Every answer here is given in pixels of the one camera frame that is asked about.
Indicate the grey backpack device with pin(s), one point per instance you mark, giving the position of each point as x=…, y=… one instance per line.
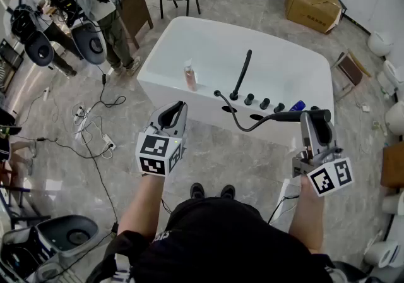
x=39, y=49
x=90, y=41
x=63, y=237

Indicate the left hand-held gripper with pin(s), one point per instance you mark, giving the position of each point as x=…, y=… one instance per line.
x=158, y=161

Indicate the black curved faucet spout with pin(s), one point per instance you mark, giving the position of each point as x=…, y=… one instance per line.
x=242, y=70

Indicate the person's right forearm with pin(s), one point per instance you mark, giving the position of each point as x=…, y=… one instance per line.
x=307, y=218

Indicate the black metal rack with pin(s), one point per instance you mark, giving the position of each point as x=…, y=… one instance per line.
x=19, y=209

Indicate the person's right black shoe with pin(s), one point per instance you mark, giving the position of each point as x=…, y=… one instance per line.
x=228, y=191

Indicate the person's left forearm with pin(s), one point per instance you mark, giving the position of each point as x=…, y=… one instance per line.
x=139, y=209

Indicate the person's black shoe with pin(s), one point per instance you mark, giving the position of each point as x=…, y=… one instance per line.
x=228, y=191
x=197, y=190

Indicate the white bathtub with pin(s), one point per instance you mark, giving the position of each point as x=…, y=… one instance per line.
x=205, y=48

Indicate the black round faucet knob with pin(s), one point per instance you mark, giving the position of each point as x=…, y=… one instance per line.
x=249, y=99
x=314, y=108
x=264, y=104
x=279, y=107

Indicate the large open cardboard box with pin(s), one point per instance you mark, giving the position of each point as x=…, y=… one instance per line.
x=312, y=7

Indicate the white power adapter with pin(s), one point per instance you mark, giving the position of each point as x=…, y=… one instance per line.
x=366, y=107

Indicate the closed brown cardboard box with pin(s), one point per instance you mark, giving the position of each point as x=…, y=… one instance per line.
x=393, y=165

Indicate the person's left black shoe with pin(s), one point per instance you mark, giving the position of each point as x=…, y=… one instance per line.
x=197, y=190

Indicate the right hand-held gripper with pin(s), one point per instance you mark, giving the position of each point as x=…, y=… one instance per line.
x=328, y=174

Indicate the wooden stool frame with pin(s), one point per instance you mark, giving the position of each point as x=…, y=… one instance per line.
x=350, y=70

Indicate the blue bottle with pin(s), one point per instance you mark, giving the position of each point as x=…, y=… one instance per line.
x=297, y=105

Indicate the person's black clothing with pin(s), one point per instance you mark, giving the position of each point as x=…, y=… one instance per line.
x=221, y=244

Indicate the white power strip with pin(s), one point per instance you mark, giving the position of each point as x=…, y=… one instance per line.
x=109, y=142
x=79, y=114

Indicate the pink soap bottle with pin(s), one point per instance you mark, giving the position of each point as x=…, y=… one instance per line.
x=190, y=78

